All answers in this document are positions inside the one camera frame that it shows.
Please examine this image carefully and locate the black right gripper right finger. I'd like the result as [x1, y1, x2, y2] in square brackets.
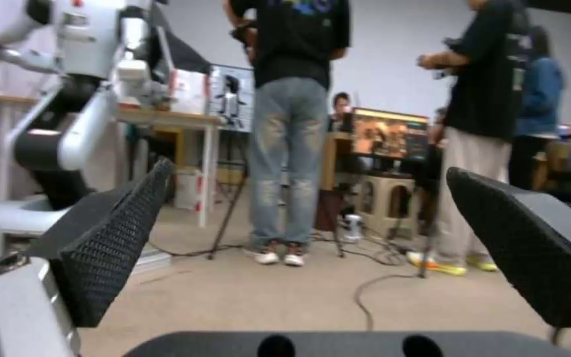
[446, 166, 571, 357]

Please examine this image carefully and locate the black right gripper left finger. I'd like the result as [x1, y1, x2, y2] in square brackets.
[0, 156, 176, 357]

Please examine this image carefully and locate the small white floor device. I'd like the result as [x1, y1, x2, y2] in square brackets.
[342, 214, 367, 243]

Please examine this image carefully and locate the white cardboard box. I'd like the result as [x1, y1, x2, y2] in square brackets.
[173, 168, 206, 213]

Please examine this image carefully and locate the white wheeled robot body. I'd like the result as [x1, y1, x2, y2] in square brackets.
[0, 0, 133, 246]

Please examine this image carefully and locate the wooden table with white legs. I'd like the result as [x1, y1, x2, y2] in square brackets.
[116, 107, 223, 228]

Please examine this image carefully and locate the person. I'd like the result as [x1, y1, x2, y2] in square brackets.
[508, 25, 567, 191]
[326, 92, 362, 133]
[406, 0, 533, 277]
[223, 0, 354, 267]

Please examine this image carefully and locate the beige plastic stool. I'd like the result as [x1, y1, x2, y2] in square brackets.
[358, 174, 421, 239]

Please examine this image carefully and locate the white box with red print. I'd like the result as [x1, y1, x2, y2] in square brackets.
[168, 68, 212, 115]

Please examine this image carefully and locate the black computer monitor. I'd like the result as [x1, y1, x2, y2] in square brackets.
[350, 107, 432, 165]

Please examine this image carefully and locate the poster board with robot picture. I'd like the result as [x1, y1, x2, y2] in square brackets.
[207, 64, 257, 131]

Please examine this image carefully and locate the black photo softbox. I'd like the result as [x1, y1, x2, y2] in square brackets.
[150, 2, 213, 77]

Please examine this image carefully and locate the wooden desk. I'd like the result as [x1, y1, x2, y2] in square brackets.
[322, 131, 364, 191]

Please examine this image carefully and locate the wooden wall shelf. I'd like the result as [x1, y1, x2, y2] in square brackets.
[0, 93, 40, 106]

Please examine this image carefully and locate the black floor cable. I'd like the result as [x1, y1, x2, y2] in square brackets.
[353, 273, 428, 332]

